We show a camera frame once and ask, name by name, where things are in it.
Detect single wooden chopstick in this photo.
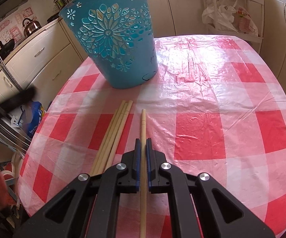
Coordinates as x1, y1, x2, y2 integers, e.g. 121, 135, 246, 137
140, 109, 147, 238

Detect cream kitchen drawer cabinet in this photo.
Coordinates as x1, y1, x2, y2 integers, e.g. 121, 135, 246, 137
0, 18, 88, 108

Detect blue plastic bag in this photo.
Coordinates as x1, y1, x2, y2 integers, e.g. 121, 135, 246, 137
11, 101, 45, 139

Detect black pan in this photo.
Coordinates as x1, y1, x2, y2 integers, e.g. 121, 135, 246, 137
0, 39, 15, 60

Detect steel kettle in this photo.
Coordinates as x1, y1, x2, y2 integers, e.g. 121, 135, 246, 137
22, 18, 42, 38

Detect red white checkered tablecloth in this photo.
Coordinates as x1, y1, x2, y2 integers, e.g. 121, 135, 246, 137
17, 35, 286, 237

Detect teal cutout plastic basket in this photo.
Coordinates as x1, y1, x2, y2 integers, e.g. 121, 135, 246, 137
60, 0, 158, 89

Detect white plastic bag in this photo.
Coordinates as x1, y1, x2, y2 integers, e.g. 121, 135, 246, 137
202, 0, 238, 32

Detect white shelf rack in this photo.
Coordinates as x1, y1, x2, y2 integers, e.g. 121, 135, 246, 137
202, 0, 264, 53

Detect cream tall cabinets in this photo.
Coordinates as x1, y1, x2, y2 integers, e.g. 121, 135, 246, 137
148, 0, 286, 93

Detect metal mop handle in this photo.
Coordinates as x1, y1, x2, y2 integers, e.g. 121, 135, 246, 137
0, 57, 23, 91

